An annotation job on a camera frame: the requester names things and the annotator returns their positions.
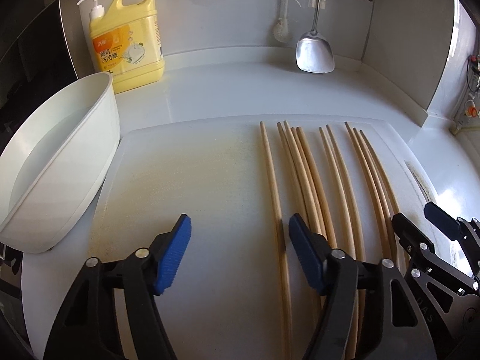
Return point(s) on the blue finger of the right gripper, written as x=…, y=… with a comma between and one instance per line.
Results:
x=419, y=248
x=447, y=225

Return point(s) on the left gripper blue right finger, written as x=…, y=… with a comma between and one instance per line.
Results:
x=311, y=249

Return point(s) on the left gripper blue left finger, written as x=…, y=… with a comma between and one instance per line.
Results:
x=168, y=249

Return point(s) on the wooden chopstick eight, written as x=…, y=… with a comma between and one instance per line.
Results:
x=392, y=207

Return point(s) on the wooden chopstick four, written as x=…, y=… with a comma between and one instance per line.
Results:
x=341, y=202

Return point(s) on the wooden chopstick one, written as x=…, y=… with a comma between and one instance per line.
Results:
x=298, y=165

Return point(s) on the wooden chopstick five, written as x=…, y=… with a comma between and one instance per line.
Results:
x=354, y=238

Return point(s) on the wooden chopstick two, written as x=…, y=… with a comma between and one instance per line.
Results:
x=315, y=219

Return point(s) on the wooden chopstick three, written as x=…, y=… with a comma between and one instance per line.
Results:
x=326, y=217

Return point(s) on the wooden chopstick seven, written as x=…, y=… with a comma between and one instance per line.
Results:
x=387, y=231

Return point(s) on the wooden chopstick six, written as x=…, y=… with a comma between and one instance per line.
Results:
x=370, y=184

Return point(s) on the white cutting board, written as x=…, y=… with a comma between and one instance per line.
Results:
x=225, y=300

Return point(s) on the red emergency stop button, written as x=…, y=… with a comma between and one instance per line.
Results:
x=472, y=112

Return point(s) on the white round basin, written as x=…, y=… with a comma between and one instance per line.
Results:
x=56, y=162

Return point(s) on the steel spatula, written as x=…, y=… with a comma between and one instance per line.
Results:
x=313, y=53

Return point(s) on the yellow dish soap bottle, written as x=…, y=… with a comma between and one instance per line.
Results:
x=126, y=42

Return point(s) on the white long-handled brush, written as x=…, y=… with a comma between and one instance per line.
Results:
x=280, y=30

